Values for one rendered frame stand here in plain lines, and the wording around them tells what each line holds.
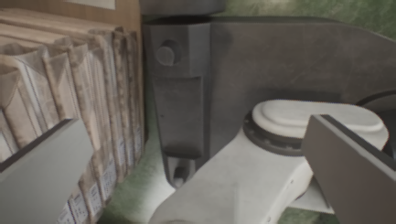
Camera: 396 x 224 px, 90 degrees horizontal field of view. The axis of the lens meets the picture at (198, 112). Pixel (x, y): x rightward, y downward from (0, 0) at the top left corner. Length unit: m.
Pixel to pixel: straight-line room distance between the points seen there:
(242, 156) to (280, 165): 0.06
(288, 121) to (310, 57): 0.17
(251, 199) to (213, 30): 0.33
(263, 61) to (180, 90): 0.20
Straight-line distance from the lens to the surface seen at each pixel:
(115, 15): 0.62
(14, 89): 0.36
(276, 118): 0.35
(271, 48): 0.46
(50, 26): 0.57
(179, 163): 0.59
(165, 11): 0.44
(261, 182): 0.30
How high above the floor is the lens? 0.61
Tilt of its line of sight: 57 degrees down
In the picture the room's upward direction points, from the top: 158 degrees counter-clockwise
